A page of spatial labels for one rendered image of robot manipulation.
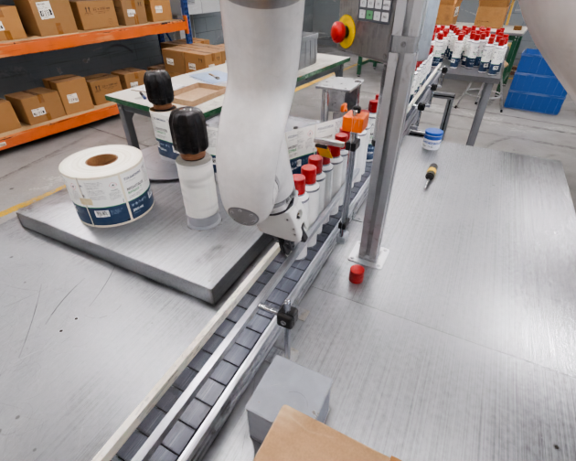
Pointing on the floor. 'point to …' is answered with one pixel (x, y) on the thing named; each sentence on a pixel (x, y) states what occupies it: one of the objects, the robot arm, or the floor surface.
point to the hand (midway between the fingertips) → (286, 244)
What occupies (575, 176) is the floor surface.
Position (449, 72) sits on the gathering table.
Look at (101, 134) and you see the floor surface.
